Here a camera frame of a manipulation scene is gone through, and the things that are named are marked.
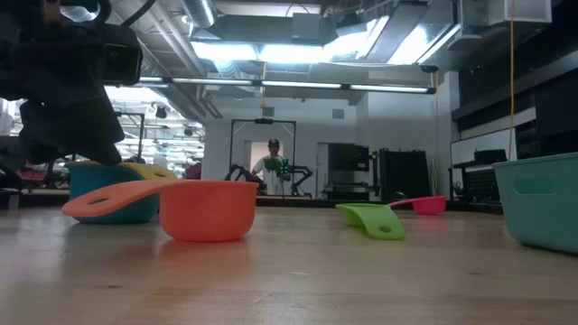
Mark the person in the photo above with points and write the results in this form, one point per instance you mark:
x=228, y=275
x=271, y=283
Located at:
x=273, y=144

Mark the yellow measuring cup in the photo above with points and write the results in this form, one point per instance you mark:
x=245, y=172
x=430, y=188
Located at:
x=153, y=171

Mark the large teal measuring cup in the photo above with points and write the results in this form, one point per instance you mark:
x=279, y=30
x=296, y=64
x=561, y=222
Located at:
x=90, y=198

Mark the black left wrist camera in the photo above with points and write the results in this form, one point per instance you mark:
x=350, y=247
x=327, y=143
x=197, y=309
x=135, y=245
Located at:
x=122, y=58

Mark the background black robot arm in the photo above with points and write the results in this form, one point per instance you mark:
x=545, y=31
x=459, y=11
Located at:
x=302, y=171
x=244, y=173

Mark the teal plastic basket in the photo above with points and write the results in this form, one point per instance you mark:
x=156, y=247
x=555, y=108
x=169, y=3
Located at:
x=542, y=212

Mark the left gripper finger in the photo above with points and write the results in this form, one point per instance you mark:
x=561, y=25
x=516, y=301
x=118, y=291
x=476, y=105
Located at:
x=72, y=128

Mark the black tall cabinet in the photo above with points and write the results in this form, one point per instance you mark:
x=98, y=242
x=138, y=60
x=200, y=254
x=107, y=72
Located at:
x=404, y=173

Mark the silver ventilation duct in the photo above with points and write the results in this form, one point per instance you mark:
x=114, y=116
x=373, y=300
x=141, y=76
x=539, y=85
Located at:
x=198, y=13

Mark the green measuring cup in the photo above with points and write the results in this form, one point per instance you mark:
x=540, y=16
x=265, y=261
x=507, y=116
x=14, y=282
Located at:
x=379, y=221

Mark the black perforated rack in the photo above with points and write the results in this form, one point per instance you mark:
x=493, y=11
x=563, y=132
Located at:
x=485, y=185

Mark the red measuring cup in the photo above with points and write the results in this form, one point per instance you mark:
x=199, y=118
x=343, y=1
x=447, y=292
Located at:
x=429, y=206

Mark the dark angled monitor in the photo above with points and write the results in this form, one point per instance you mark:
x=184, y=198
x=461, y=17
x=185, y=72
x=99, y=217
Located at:
x=9, y=158

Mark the red chair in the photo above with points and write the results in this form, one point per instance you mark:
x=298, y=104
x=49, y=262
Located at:
x=194, y=171

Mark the black monitor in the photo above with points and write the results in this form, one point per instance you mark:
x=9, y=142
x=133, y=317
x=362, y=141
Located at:
x=347, y=157

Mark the black gantry frame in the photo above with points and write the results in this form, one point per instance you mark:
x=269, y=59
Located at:
x=263, y=121
x=141, y=135

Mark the long ceiling light bar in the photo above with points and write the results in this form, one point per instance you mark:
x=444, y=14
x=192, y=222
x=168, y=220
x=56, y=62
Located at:
x=298, y=84

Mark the black aluminium table frame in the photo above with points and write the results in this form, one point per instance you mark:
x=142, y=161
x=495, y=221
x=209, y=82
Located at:
x=298, y=202

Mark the orange measuring cup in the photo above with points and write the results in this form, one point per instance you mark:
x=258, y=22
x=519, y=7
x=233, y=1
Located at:
x=207, y=212

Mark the potted green plant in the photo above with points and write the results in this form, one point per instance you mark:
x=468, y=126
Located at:
x=272, y=164

